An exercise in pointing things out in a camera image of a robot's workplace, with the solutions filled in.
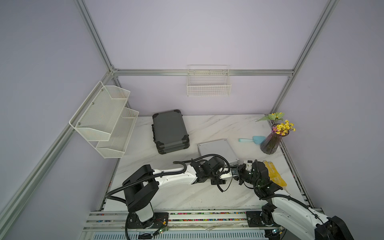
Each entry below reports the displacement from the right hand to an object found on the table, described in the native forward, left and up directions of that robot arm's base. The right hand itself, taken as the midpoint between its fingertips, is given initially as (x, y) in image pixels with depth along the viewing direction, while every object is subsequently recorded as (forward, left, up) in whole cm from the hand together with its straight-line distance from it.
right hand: (227, 169), depth 82 cm
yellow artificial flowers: (+16, -31, +16) cm, 39 cm away
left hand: (-2, +3, -1) cm, 4 cm away
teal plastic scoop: (+26, -27, -9) cm, 39 cm away
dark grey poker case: (+28, +36, 0) cm, 46 cm away
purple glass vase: (+16, -30, +2) cm, 34 cm away
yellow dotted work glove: (0, -29, -8) cm, 31 cm away
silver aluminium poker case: (+16, +1, -3) cm, 17 cm away
